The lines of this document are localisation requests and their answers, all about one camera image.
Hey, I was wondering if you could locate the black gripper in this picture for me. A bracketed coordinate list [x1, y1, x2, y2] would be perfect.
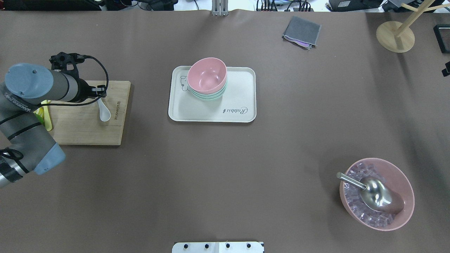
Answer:
[76, 79, 107, 103]

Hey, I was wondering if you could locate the white ceramic spoon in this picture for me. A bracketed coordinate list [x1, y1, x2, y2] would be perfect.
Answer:
[97, 98, 111, 122]

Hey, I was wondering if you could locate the small pink bowl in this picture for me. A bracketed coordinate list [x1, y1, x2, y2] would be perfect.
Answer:
[187, 57, 227, 95]

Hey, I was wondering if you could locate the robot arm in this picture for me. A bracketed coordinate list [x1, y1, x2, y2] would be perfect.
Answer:
[0, 59, 108, 187]

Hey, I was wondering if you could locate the green bowl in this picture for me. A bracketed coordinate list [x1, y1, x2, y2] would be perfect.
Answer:
[189, 83, 227, 101]

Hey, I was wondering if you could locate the large pink ice bowl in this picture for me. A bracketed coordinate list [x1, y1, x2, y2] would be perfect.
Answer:
[339, 157, 415, 231]

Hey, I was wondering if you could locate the bamboo cutting board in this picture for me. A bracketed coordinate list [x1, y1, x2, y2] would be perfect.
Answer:
[49, 80, 131, 145]

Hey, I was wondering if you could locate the yellow plastic knife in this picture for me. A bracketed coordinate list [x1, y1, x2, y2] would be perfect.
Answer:
[41, 100, 53, 131]

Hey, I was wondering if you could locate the cream rabbit tray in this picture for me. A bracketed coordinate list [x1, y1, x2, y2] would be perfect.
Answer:
[168, 66, 257, 123]

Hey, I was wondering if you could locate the grey purple folded cloth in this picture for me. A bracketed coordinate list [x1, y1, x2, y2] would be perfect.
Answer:
[282, 16, 322, 50]

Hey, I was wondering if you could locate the metal ice scoop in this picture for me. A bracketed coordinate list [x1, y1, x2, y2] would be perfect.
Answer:
[336, 172, 405, 214]

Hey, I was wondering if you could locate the wooden stand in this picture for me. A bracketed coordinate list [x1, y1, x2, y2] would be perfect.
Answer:
[376, 0, 450, 53]

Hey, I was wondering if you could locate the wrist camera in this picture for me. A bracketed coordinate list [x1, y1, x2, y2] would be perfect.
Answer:
[49, 52, 86, 79]

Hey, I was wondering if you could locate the aluminium frame post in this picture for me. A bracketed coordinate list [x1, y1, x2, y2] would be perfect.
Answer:
[212, 0, 229, 17]

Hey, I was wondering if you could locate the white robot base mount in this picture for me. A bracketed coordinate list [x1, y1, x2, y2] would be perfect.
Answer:
[172, 241, 265, 253]

